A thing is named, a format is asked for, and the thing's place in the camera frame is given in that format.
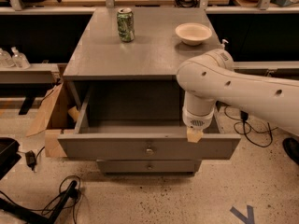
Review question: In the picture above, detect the brown cardboard box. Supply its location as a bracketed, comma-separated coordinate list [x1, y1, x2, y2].
[26, 83, 78, 158]

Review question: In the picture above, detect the grey wooden drawer cabinet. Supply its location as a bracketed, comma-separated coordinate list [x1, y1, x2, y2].
[63, 7, 236, 176]

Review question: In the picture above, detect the black cable floor left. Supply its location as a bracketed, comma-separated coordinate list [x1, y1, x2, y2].
[0, 175, 82, 224]

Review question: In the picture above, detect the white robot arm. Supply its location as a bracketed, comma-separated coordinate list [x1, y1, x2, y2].
[176, 49, 299, 163]

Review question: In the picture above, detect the clear sanitizer bottle left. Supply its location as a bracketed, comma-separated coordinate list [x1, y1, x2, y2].
[0, 49, 15, 68]

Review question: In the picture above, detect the black power adapter right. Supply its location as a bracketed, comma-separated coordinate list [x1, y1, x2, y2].
[240, 111, 249, 122]

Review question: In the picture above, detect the small white pump bottle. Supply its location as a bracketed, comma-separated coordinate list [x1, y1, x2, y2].
[221, 39, 229, 49]

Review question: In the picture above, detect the grey top drawer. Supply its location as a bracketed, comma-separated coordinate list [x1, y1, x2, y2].
[59, 81, 240, 161]

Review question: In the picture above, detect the green soda can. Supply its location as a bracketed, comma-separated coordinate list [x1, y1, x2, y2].
[117, 7, 135, 42]

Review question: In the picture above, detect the grey bottom drawer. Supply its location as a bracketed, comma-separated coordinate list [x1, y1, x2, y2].
[97, 160, 201, 174]

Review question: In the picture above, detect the black power adapter left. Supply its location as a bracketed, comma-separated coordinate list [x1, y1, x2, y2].
[25, 150, 36, 171]

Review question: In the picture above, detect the black metal stand base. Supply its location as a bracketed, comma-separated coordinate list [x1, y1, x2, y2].
[0, 179, 78, 224]

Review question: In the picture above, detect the black bin at left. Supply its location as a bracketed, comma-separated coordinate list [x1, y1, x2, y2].
[0, 137, 21, 179]

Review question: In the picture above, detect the grey drawer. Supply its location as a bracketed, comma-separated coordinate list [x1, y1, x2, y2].
[59, 81, 240, 161]
[97, 160, 201, 174]

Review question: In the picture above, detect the black power adapter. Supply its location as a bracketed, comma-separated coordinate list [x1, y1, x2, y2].
[25, 150, 36, 171]
[240, 111, 249, 122]

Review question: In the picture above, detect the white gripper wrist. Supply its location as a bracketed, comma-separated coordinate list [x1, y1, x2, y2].
[182, 92, 216, 143]

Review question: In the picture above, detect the grey shelf rail left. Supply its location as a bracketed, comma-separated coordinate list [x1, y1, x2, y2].
[0, 63, 61, 84]

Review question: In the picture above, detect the clear sanitizer bottle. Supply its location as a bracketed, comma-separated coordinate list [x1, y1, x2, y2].
[11, 47, 31, 69]
[0, 49, 15, 68]

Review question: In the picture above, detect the black cable on floor right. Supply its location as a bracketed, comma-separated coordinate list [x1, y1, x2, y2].
[223, 105, 278, 148]

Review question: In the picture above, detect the white paper bowl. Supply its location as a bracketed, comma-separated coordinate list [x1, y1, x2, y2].
[175, 23, 212, 46]

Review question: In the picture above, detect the clear sanitizer bottle right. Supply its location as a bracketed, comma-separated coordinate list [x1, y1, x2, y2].
[11, 47, 31, 69]

